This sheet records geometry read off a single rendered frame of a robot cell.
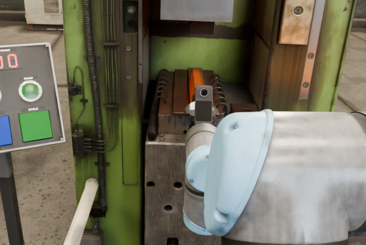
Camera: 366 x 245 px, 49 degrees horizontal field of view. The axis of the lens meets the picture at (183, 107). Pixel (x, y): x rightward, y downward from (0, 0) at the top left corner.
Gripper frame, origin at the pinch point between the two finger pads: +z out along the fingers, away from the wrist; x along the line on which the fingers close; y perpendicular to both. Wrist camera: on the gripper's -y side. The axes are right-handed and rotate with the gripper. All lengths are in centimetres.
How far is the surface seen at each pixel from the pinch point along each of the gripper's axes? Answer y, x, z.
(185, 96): 4.7, -4.0, 15.8
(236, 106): 5.8, 12.8, 11.5
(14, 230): 44, -57, -6
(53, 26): 85, -203, 517
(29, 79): -7.3, -46.5, -7.6
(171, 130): 11.2, -8.1, 2.8
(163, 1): -28.0, -11.7, 1.8
